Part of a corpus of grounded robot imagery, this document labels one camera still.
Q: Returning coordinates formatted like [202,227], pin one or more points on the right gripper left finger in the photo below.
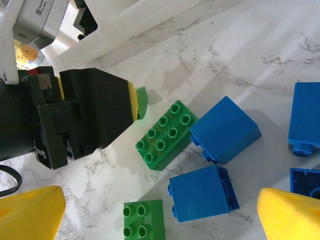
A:
[30,215]

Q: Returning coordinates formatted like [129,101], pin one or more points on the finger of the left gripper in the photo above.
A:
[60,87]
[105,107]

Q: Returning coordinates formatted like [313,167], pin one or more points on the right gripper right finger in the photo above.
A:
[292,217]

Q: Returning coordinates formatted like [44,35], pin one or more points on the small green lego brick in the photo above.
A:
[142,100]

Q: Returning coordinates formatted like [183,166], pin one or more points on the long green lego brick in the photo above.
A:
[165,135]

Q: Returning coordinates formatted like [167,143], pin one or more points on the blue lego brick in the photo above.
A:
[305,120]
[202,192]
[302,180]
[225,130]

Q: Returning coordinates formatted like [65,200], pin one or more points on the white plastic bin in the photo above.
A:
[150,17]
[82,50]

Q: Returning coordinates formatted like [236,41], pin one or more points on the small yellow printed can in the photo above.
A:
[27,53]

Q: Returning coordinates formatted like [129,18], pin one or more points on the black lego brick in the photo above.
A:
[85,22]

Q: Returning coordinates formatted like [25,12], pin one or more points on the square green lego brick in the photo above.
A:
[150,225]

